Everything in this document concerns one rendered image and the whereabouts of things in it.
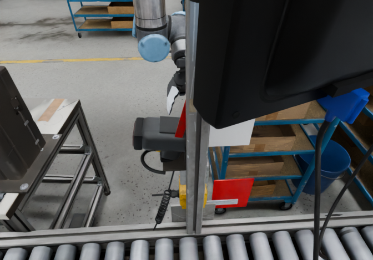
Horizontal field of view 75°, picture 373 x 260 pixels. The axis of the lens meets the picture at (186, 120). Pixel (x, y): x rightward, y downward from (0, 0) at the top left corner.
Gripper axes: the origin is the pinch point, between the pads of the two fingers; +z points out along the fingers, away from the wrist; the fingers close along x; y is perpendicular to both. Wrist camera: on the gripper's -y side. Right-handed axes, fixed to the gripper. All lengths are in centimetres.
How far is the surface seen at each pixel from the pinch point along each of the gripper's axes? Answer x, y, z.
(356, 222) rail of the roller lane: -46, 8, 34
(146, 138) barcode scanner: 8.0, -23.5, 14.7
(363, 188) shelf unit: -103, 88, 23
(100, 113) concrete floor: 83, 138, -58
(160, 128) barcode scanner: 5.1, -23.4, 12.9
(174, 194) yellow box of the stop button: 4.7, -1.8, 24.3
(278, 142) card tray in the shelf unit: -41, 43, 2
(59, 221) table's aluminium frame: 56, 38, 31
